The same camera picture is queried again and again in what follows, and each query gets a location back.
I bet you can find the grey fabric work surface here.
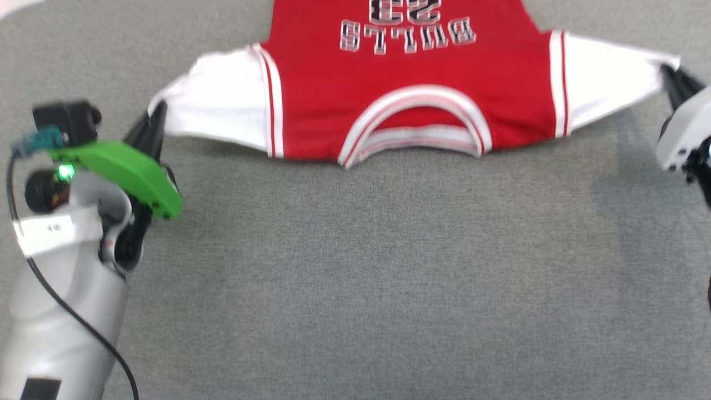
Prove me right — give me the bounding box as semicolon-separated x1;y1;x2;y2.
0;0;711;400

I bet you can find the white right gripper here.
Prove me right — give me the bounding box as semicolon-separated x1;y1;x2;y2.
655;63;711;173

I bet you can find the red white basketball jersey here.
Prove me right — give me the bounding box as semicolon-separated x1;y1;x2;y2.
147;0;681;170

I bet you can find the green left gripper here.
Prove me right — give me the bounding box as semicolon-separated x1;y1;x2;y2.
49;100;183;219

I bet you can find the white paper label tape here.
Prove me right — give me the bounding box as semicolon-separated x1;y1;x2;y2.
12;206;106;257

